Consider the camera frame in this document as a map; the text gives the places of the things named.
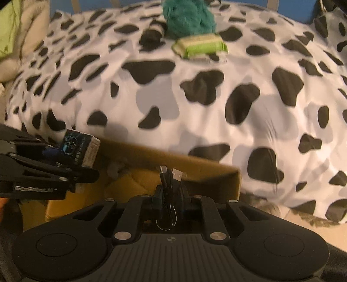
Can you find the blue striped headboard cushion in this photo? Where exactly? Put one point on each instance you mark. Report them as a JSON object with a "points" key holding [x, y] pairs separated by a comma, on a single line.
{"points": [[244, 6]]}

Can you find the green wet wipes pack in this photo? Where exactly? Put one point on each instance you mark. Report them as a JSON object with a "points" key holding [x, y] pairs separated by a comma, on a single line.
{"points": [[200, 44]]}

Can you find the teal mesh bath loofah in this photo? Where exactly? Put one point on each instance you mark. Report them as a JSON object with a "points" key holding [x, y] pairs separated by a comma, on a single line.
{"points": [[187, 19]]}

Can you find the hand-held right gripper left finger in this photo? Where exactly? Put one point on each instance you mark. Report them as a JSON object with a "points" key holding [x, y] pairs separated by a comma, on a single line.
{"points": [[158, 202]]}

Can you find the light green pillow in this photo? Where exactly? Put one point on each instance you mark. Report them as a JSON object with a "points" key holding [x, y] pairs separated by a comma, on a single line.
{"points": [[9, 27]]}

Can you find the beige quilted pillow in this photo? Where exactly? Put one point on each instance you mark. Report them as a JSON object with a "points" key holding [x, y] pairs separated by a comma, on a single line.
{"points": [[29, 35]]}

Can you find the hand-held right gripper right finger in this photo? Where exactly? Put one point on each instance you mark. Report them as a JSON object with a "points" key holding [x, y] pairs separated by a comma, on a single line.
{"points": [[185, 202]]}

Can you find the cow print blanket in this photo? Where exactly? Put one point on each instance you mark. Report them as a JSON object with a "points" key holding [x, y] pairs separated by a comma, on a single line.
{"points": [[189, 108]]}

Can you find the brown cardboard box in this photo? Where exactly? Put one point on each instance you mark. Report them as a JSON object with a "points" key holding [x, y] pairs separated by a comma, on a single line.
{"points": [[208, 173]]}

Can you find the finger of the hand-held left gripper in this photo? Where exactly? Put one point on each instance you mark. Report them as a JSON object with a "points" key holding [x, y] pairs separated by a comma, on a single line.
{"points": [[49, 153], [81, 175]]}

